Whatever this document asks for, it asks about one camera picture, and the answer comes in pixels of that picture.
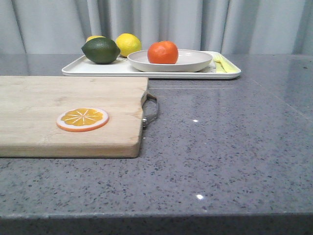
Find white rectangular tray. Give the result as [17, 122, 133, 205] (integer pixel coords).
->
[62, 51, 241, 79]

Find beige round plate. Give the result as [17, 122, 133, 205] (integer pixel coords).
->
[128, 49, 213, 72]

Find grey curtain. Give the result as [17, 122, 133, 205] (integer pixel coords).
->
[0, 0, 313, 55]

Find metal cutting board handle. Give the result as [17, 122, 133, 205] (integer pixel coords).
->
[141, 93, 159, 129]

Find yellow lemon back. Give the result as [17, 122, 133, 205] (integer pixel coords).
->
[86, 35, 104, 42]

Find green lime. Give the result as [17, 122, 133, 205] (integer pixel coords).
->
[81, 37, 120, 64]

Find yellow plastic fork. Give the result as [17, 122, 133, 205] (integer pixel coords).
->
[213, 54, 241, 73]

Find yellow plastic spoon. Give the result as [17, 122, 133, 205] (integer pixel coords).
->
[214, 61, 226, 73]

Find toy orange slice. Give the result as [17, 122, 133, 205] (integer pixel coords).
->
[56, 107, 110, 132]

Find orange mandarin fruit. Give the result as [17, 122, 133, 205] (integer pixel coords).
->
[147, 41, 179, 64]

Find wooden cutting board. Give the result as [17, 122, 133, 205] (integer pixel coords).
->
[0, 76, 148, 158]

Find yellow lemon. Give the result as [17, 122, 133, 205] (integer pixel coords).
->
[115, 33, 142, 57]
[86, 35, 104, 42]

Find yellow lemon front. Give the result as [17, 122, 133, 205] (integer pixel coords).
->
[115, 33, 142, 57]

